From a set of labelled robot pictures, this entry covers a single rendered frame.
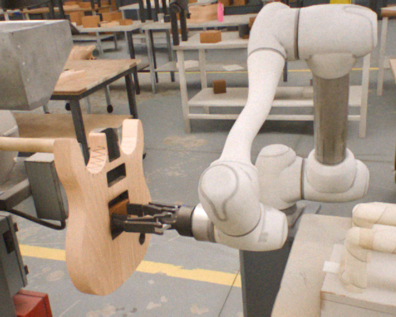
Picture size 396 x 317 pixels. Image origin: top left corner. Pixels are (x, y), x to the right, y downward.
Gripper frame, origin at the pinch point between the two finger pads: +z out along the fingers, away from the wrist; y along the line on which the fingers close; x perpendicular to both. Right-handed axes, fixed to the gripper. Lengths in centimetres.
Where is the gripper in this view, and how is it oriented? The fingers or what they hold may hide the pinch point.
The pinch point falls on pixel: (121, 214)
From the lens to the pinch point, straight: 122.4
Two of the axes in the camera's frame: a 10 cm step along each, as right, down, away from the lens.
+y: 3.5, -2.7, 8.9
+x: -0.6, -9.6, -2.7
